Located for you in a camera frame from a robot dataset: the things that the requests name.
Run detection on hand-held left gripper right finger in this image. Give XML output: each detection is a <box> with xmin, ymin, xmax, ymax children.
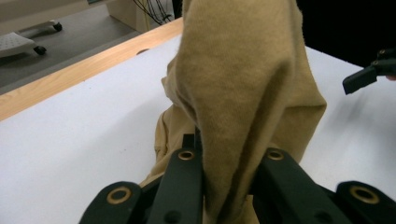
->
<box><xmin>251</xmin><ymin>148</ymin><xmax>344</xmax><ymax>224</ymax></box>

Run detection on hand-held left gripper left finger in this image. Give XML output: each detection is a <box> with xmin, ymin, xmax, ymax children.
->
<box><xmin>146</xmin><ymin>133</ymin><xmax>205</xmax><ymax>224</ymax></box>

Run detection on tan cloth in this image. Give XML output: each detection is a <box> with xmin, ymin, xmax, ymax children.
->
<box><xmin>138</xmin><ymin>0</ymin><xmax>328</xmax><ymax>224</ymax></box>

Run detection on light wooden table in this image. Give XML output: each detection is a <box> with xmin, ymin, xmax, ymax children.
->
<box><xmin>0</xmin><ymin>17</ymin><xmax>185</xmax><ymax>122</ymax></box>

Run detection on light wooden desk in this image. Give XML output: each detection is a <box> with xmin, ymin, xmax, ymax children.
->
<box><xmin>106</xmin><ymin>0</ymin><xmax>176</xmax><ymax>34</ymax></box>

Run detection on white chair base with casters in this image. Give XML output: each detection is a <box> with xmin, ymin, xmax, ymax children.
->
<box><xmin>0</xmin><ymin>20</ymin><xmax>64</xmax><ymax>59</ymax></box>

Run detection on hanging black cables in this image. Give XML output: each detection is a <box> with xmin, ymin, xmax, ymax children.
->
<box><xmin>134</xmin><ymin>0</ymin><xmax>174</xmax><ymax>26</ymax></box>

